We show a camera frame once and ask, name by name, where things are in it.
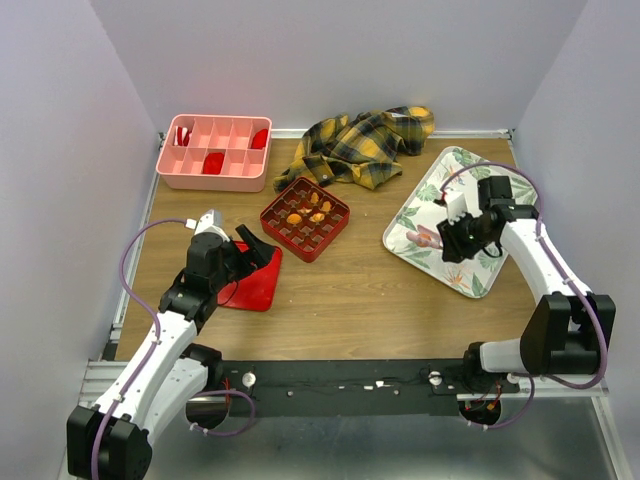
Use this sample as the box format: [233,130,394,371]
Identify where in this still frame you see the red item compartment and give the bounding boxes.
[202,151,225,175]
[250,128,269,150]

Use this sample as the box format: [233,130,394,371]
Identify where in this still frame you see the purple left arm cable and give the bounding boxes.
[89,218,199,479]

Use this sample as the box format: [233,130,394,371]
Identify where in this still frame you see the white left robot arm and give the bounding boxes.
[66,213,277,479]

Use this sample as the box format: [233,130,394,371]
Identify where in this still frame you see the yellow plaid shirt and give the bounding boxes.
[273,106,435,193]

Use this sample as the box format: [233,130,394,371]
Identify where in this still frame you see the pink divided organizer box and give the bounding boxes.
[156,114,272,193]

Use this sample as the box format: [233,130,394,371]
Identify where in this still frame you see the red box lid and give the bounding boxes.
[218,247,283,312]

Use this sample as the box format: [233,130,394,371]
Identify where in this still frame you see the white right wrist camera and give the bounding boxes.
[434,189,469,224]

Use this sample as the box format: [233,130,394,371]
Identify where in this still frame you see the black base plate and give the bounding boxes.
[184,357,531,419]

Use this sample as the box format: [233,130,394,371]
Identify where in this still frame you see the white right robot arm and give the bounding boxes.
[436,176,616,392]

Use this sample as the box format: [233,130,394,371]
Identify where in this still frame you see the pink tongs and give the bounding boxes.
[405,225,443,250]

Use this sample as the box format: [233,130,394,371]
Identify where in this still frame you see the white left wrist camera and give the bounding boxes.
[185,209,230,241]

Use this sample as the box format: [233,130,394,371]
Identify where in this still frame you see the red white striped item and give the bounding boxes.
[173,126,192,147]

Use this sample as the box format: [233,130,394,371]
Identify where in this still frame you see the red item lower compartment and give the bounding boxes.
[202,151,225,175]

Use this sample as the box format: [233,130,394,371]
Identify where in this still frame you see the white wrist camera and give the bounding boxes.
[434,189,469,224]
[185,209,230,241]

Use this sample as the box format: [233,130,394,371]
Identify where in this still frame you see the red item upper compartment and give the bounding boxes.
[250,128,269,150]

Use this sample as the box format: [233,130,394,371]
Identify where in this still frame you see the floral serving tray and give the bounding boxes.
[382,146,537,299]

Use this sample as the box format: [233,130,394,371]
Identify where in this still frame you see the red cookie box with tray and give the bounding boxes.
[260,178,350,263]

